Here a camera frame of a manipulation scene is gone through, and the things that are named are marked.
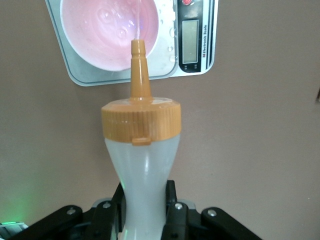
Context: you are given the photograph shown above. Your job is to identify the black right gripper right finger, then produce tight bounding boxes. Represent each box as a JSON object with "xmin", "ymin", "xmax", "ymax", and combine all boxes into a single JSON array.
[{"xmin": 159, "ymin": 179, "xmax": 191, "ymax": 240}]

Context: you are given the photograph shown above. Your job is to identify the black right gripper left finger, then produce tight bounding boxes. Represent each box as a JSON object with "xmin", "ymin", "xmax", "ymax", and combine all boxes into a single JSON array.
[{"xmin": 87, "ymin": 182, "xmax": 127, "ymax": 240}]

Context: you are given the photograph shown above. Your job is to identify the translucent sauce bottle orange cap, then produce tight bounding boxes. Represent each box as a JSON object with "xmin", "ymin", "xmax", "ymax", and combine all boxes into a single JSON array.
[{"xmin": 100, "ymin": 38, "xmax": 182, "ymax": 240}]

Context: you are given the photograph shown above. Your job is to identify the pink plastic cup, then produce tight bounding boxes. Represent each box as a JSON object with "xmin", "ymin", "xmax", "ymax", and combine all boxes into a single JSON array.
[{"xmin": 59, "ymin": 0, "xmax": 160, "ymax": 72}]

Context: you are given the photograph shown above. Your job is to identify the brown paper table cover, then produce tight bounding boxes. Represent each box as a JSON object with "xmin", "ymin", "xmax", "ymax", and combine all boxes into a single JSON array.
[{"xmin": 0, "ymin": 0, "xmax": 320, "ymax": 240}]

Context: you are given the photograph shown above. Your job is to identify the silver digital kitchen scale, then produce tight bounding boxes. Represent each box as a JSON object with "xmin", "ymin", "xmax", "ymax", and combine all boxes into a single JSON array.
[{"xmin": 44, "ymin": 0, "xmax": 220, "ymax": 88}]

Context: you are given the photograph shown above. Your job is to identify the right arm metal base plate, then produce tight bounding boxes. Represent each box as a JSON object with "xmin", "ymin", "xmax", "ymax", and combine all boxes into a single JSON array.
[{"xmin": 0, "ymin": 220, "xmax": 29, "ymax": 235}]

